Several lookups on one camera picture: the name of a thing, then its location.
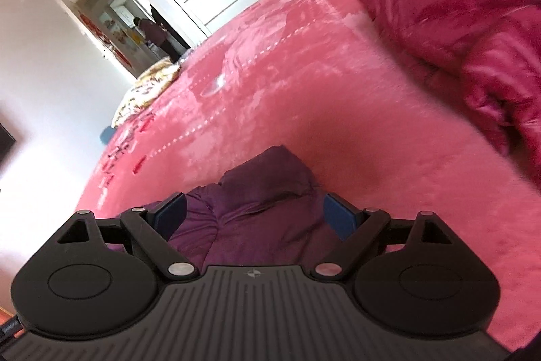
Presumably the white room door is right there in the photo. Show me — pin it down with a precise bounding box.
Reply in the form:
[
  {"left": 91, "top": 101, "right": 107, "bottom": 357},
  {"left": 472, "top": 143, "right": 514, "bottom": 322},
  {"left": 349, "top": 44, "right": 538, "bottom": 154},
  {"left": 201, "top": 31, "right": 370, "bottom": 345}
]
[{"left": 58, "top": 0, "right": 141, "bottom": 81}]

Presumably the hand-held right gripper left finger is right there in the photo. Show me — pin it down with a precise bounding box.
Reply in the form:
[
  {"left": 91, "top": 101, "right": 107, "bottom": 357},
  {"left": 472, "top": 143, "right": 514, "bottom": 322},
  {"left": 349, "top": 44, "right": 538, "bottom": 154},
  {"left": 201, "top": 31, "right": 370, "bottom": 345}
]
[{"left": 57, "top": 192, "right": 199, "bottom": 282}]

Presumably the pink plush blanket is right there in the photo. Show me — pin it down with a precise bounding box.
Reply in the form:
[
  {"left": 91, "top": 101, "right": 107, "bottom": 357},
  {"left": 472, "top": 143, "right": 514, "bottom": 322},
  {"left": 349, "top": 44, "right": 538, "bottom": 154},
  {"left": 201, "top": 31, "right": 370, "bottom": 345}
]
[{"left": 74, "top": 0, "right": 541, "bottom": 353}]

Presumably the printed pillow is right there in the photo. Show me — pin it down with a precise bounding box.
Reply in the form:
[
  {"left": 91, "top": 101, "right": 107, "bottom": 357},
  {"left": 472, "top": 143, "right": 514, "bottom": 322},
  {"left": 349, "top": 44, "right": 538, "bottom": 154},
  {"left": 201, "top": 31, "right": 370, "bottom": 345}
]
[{"left": 111, "top": 63, "right": 182, "bottom": 128}]

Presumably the purple down jacket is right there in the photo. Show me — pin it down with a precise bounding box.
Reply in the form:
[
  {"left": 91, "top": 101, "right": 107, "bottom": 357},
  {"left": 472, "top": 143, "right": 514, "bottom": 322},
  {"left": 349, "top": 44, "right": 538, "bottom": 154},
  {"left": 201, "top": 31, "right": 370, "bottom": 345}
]
[{"left": 105, "top": 145, "right": 351, "bottom": 273}]

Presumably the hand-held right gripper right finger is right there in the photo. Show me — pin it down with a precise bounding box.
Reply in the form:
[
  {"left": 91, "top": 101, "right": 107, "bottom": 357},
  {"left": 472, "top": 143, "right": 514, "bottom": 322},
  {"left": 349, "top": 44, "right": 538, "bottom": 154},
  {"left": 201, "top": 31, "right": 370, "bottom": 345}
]
[{"left": 310, "top": 193, "right": 453, "bottom": 283}]

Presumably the black wall television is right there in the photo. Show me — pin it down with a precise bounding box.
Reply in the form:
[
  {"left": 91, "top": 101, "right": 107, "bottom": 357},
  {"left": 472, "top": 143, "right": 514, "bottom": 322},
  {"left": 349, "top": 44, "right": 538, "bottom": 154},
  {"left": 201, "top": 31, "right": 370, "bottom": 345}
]
[{"left": 0, "top": 122, "right": 17, "bottom": 169}]

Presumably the red down jacket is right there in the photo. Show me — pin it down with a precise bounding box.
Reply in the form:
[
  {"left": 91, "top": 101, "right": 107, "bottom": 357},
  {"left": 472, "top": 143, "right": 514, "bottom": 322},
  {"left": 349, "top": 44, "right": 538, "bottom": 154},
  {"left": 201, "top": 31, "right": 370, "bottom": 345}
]
[{"left": 357, "top": 0, "right": 541, "bottom": 180}]

